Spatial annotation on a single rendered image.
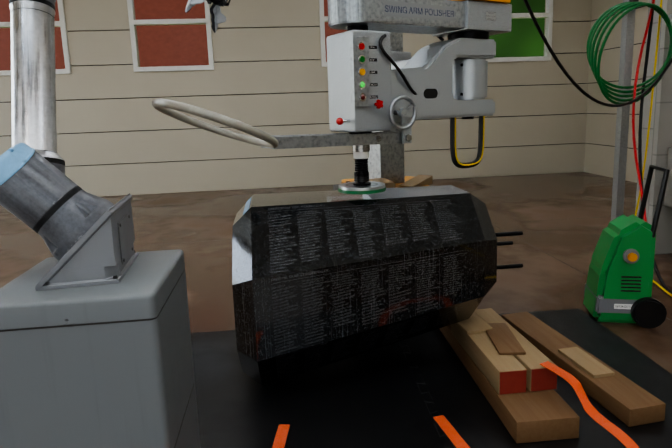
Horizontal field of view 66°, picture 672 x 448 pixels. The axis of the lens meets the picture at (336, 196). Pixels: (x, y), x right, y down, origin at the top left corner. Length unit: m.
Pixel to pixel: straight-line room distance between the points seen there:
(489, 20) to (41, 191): 2.07
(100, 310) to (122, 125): 7.46
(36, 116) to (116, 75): 7.08
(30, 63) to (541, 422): 2.05
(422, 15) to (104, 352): 1.83
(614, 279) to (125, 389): 2.62
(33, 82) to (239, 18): 6.94
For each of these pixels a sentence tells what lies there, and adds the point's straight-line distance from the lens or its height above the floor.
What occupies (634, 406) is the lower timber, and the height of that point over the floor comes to 0.09.
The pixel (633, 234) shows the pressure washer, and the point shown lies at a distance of 3.24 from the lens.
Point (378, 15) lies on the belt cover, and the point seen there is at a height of 1.62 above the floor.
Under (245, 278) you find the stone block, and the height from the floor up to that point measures 0.60.
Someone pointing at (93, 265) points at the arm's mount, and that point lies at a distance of 1.39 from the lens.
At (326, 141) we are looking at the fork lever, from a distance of 2.18.
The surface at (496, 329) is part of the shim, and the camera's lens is 2.59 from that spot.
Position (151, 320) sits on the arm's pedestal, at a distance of 1.30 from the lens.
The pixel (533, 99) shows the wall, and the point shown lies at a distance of 9.38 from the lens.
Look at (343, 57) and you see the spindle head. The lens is 2.27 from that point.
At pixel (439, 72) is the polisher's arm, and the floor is 1.39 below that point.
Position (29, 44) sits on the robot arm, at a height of 1.46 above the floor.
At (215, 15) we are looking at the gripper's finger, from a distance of 1.99.
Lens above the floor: 1.26
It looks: 10 degrees down
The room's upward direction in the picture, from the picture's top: 2 degrees counter-clockwise
